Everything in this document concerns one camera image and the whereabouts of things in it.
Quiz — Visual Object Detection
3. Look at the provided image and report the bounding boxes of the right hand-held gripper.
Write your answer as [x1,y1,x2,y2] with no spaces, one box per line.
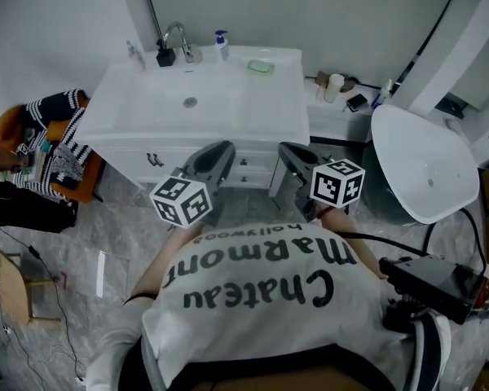
[276,141,367,223]

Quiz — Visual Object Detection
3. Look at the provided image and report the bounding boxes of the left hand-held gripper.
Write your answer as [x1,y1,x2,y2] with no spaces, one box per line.
[149,139,236,230]

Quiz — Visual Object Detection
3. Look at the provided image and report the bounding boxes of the white drawer with black knob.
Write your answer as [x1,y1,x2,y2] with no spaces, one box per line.
[229,170,273,189]
[231,152,279,172]

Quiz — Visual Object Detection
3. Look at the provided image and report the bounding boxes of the person's left forearm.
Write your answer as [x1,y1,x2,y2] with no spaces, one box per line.
[128,222,207,301]

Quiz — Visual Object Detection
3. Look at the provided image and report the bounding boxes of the person's right forearm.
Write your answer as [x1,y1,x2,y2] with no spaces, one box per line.
[316,206,390,280]

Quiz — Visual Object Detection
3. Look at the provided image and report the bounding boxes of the white ceramic sink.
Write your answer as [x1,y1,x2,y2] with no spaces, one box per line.
[73,46,311,147]

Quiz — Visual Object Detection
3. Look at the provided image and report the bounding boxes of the white side shelf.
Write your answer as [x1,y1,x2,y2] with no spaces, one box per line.
[306,77,389,143]

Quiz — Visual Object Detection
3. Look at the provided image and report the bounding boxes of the white vanity cabinet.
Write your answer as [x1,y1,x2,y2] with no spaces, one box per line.
[89,138,289,200]

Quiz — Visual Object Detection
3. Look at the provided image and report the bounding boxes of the small black case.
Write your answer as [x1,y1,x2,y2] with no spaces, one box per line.
[346,93,369,113]

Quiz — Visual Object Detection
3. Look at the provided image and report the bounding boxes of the white paper roll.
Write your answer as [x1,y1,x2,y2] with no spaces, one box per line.
[323,72,346,103]

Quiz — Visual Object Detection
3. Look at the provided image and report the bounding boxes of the brown cardboard piece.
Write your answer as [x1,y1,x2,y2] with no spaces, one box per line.
[315,70,359,94]

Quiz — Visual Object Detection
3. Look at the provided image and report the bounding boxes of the black white striped sweater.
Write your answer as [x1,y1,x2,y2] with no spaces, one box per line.
[7,89,94,202]

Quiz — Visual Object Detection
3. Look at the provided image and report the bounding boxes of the clear dish with green soap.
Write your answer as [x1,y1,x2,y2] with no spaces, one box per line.
[245,59,276,77]

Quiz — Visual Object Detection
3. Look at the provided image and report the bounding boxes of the black device box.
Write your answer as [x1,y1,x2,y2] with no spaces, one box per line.
[377,253,489,326]

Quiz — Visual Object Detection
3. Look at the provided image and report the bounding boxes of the black square holder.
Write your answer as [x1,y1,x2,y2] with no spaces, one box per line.
[155,38,178,68]

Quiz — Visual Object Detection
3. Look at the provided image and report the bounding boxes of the white printed T-shirt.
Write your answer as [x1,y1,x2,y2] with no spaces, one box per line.
[85,221,453,391]

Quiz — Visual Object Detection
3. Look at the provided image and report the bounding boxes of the clear plastic bottle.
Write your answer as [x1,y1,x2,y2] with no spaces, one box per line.
[126,40,148,72]

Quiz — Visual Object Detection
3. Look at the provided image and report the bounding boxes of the white pump bottle blue cap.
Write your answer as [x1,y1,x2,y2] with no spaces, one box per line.
[213,29,231,63]

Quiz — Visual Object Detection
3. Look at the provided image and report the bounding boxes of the chrome faucet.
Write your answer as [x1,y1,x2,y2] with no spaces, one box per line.
[161,21,204,64]

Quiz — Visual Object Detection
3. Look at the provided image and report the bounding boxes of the person's black trousers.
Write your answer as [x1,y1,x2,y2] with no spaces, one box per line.
[128,338,397,391]

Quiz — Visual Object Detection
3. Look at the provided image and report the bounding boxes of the wooden stool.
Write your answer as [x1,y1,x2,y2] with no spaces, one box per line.
[0,246,63,328]

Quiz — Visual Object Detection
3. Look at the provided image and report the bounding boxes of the tall white appliance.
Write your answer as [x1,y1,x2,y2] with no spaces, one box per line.
[398,0,489,116]

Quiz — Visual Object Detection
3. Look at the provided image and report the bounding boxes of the thick black device cable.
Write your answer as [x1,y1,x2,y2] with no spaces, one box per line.
[334,207,489,279]

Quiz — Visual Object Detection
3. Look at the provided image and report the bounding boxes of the thin black floor cable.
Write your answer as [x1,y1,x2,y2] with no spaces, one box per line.
[0,225,86,383]

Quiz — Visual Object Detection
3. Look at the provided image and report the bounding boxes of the black wall cable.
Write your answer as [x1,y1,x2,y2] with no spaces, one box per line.
[304,0,464,91]

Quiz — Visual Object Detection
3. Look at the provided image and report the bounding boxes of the chrome wall pipe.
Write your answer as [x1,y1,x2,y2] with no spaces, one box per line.
[141,0,165,42]

